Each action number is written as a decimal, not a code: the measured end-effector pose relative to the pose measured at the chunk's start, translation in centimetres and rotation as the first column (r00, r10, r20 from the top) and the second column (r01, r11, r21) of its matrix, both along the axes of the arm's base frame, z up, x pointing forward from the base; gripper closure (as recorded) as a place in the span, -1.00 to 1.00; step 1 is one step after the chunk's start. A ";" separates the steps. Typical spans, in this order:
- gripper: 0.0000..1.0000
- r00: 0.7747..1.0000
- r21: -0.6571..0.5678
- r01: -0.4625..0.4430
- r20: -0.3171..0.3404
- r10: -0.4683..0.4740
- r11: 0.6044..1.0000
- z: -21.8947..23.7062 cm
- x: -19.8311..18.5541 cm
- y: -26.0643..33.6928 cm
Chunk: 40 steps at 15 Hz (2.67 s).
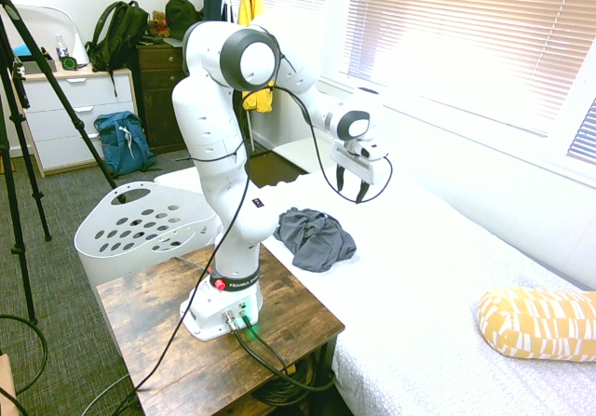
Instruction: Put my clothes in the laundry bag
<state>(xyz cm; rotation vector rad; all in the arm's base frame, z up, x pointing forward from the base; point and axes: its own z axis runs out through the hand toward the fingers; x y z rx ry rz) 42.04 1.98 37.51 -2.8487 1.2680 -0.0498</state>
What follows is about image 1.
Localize yellow white patterned pillow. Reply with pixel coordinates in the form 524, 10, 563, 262
475, 287, 596, 364

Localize white drawer dresser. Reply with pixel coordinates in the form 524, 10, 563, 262
13, 66, 140, 179

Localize coiled cables under table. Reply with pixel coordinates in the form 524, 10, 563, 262
251, 357, 336, 408

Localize brown teddy bear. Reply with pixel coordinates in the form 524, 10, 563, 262
146, 9, 171, 39

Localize long thick black base cable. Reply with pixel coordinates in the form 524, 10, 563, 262
232, 327, 337, 392

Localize black camera tripod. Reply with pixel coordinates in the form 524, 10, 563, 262
0, 0, 117, 325

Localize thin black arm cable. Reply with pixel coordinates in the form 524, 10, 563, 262
111, 24, 394, 416

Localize black floor cable loop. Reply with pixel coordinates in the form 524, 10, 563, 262
0, 314, 50, 396

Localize brown cardboard box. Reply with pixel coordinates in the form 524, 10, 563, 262
0, 353, 18, 416

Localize dark grey t-shirt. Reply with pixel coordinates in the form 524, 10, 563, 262
273, 207, 358, 274

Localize yellow jacket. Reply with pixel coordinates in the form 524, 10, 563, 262
237, 0, 276, 114

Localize white arched desk lamp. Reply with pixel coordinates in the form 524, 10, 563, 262
13, 5, 89, 69

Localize window blinds at frame edge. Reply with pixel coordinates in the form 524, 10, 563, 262
566, 99, 596, 166

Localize grey storage box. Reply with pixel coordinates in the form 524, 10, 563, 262
21, 60, 58, 76

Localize large white window blinds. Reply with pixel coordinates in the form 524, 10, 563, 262
346, 0, 596, 138

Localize dark green backpack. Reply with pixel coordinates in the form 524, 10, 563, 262
85, 0, 150, 99

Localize rustic wooden side table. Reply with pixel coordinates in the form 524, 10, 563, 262
95, 243, 346, 416

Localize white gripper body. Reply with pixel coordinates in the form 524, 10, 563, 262
329, 139, 378, 186

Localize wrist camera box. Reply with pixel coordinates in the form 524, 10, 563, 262
354, 140, 390, 162

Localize blue backpack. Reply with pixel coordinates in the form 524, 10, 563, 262
93, 111, 157, 178

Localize white perforated laundry basket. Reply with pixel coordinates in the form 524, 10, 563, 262
74, 181, 224, 291

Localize grey floor cable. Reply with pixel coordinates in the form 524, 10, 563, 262
81, 371, 134, 416

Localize short thick black base cable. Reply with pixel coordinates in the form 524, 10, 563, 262
244, 315, 290, 375

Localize white bed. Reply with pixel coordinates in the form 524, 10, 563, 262
153, 153, 596, 416

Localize black bag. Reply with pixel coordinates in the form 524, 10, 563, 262
165, 0, 205, 41

